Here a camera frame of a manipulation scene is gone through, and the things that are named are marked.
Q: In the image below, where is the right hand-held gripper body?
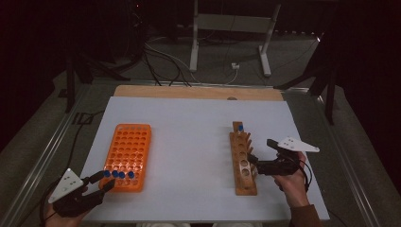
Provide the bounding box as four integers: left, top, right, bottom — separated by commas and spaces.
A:
258, 136, 321, 177

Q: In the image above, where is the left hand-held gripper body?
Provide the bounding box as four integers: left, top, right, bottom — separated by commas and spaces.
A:
47, 168, 105, 218

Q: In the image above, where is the wooden test tube rack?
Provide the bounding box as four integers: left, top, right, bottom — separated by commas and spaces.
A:
229, 121, 259, 197

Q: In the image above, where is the orange plastic test tube rack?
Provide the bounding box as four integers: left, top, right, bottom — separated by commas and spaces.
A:
98, 123, 152, 193

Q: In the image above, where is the person's left hand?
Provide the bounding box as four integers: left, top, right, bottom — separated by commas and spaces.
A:
44, 203, 89, 227

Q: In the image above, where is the person's right hand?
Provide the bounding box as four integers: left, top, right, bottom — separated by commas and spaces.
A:
272, 150, 312, 209

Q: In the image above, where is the white table cover sheet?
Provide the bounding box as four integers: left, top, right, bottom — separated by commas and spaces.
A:
63, 96, 330, 223

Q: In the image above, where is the black tripod stand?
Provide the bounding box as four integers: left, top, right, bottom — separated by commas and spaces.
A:
63, 46, 131, 114
273, 31, 338, 126

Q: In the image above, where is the power strip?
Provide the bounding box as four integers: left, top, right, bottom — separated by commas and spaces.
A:
273, 28, 316, 36

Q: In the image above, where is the grey metal stand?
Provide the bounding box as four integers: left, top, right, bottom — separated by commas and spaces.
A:
188, 0, 282, 78

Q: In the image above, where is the dark equipment rack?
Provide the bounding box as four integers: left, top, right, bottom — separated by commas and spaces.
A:
126, 0, 149, 61

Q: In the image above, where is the right hand-held gripper cable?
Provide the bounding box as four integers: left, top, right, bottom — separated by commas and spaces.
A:
297, 158, 314, 194

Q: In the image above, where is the hand-held gripper cable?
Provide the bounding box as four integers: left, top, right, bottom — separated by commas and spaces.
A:
297, 158, 314, 194
39, 179, 61, 227

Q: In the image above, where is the left hand-held gripper cable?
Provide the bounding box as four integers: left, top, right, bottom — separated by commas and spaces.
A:
39, 179, 61, 227

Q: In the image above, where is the long black floor cable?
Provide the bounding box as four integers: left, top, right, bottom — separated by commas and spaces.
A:
17, 110, 106, 227

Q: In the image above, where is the aluminium floor frame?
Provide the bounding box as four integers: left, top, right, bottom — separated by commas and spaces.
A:
0, 79, 384, 227

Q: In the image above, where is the black floor cable bundle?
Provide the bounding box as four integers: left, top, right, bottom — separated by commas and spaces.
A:
142, 42, 193, 88

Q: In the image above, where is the white floor cable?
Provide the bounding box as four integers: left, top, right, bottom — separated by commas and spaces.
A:
144, 37, 240, 86

